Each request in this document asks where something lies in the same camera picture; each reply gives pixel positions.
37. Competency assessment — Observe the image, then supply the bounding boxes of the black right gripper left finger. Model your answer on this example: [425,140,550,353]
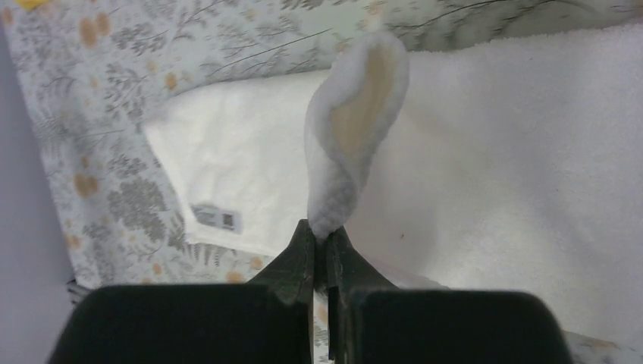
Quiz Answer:
[49,220,315,363]

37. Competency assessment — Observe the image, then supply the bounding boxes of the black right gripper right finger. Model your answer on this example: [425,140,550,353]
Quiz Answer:
[325,229,572,363]

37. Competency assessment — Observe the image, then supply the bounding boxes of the white towel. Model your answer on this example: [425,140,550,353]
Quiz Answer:
[143,22,642,341]

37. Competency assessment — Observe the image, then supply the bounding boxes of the yellow duck towel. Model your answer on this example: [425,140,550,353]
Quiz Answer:
[14,0,49,11]

